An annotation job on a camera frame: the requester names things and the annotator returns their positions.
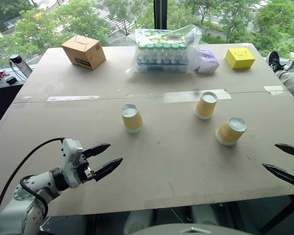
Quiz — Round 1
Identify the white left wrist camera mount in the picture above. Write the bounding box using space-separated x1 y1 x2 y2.
59 138 84 189

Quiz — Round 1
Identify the black side table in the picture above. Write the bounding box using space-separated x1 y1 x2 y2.
0 69 25 138

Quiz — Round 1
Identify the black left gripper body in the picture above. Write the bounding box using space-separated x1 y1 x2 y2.
74 152 97 185

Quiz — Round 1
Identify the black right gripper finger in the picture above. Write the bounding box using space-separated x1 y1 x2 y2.
274 143 294 158
262 163 294 190

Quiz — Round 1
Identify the person's leg with black shoe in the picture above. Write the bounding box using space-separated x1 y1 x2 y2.
268 50 294 109

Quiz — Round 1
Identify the purple and white plastic bag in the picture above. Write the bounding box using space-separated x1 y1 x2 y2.
194 49 220 75

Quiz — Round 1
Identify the yellow paper cup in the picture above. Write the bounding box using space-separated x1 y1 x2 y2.
215 117 247 147
121 104 145 134
194 91 219 120

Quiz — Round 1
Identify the clear bag of sample tubes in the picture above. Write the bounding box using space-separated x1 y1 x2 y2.
125 25 202 74

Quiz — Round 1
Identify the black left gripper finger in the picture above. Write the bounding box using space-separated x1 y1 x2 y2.
83 143 111 159
93 157 123 182

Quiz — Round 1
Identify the brown cardboard box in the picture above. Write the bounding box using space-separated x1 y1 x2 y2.
61 34 107 71

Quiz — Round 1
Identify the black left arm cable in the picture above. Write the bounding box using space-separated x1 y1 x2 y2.
0 137 65 226

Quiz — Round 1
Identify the yellow box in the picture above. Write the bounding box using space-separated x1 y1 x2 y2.
224 47 256 70

